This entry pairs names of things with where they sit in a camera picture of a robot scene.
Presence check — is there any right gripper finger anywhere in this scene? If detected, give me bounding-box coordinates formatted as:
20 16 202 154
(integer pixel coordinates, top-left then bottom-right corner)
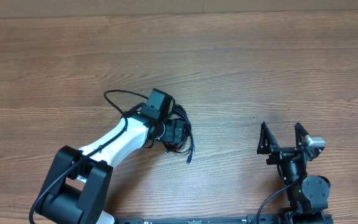
294 123 310 146
257 121 279 154

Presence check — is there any black USB cable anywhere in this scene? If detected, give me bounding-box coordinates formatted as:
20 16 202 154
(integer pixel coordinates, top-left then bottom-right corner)
154 103 196 165

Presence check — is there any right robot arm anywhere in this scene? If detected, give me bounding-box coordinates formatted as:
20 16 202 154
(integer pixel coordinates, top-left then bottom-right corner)
255 122 333 223

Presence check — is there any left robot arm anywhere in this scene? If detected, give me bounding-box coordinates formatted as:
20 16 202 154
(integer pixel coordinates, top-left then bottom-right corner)
29 89 191 224

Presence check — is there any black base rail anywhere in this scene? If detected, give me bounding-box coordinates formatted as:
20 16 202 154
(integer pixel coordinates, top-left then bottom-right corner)
115 215 334 224

